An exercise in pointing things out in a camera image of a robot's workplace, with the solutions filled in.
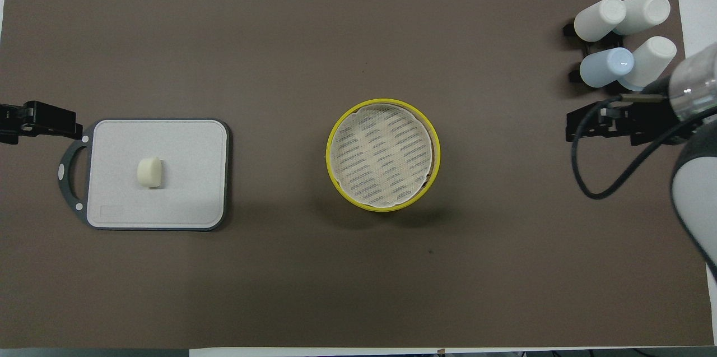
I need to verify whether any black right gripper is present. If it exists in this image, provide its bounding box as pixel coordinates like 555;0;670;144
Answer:
566;78;692;146

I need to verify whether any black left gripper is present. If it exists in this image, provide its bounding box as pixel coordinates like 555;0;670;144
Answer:
0;100;83;145

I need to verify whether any white steamed bun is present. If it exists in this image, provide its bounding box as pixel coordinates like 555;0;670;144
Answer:
137;157;164;188

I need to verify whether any white perforated steamer liner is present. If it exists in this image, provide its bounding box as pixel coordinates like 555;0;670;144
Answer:
332;104;435;208

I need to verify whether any yellow steamer tier with liner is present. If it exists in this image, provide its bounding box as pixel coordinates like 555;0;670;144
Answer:
326;98;441;213

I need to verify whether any light blue plastic cup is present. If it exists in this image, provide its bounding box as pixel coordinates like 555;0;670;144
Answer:
580;47;635;88

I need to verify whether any white plastic cup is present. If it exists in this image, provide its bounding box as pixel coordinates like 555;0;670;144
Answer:
613;0;671;36
574;0;627;42
618;36;677;92

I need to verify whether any black cup rack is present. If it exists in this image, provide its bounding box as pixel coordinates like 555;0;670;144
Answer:
563;18;631;84

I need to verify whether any grey cutting board dark rim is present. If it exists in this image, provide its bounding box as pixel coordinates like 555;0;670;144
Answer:
58;118;231;231

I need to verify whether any brown table mat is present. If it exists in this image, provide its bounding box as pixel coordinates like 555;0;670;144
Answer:
0;0;715;349

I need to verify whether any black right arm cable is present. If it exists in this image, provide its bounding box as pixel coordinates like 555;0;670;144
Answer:
571;94;717;200

